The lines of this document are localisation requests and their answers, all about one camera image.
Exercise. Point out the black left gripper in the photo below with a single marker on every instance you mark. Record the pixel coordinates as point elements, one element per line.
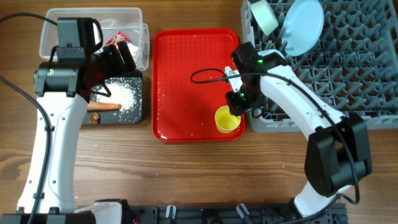
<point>116,67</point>

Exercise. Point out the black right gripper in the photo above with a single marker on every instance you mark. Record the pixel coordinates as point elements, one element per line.
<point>235,107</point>

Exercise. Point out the yellow cup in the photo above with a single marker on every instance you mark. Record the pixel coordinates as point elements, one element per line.
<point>225,121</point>

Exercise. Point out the small white tissue piece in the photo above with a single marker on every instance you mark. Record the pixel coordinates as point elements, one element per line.
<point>134,51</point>

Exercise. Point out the red snack wrapper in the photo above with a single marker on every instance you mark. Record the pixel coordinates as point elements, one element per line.
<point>119,37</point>

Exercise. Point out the white rice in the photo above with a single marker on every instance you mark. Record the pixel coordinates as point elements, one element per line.
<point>126,91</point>

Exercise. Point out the orange carrot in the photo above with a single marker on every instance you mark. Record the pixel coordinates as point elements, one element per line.
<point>99,106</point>

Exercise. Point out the brown food chunk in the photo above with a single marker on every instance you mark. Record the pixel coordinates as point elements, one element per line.
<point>94,118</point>

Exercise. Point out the green bowl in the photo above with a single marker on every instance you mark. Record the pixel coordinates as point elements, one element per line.
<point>264,16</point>

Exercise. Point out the light blue plate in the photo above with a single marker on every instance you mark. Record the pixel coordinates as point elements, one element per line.
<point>302,25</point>

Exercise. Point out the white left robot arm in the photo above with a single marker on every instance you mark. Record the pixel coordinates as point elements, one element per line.
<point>63,86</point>

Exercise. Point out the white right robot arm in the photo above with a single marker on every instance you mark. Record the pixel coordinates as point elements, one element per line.
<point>338,153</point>

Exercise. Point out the black waste tray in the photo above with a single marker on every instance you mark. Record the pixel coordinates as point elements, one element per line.
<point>99,89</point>

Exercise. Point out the grey dishwasher rack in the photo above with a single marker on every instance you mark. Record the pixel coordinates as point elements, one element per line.
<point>352,67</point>

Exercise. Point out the clear plastic bin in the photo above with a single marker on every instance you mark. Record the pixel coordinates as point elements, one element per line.
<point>112,19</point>

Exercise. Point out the red serving tray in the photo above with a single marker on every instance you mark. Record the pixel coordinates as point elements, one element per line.
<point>183,111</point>

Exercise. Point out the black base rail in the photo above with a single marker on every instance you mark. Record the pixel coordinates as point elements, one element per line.
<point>266,214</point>

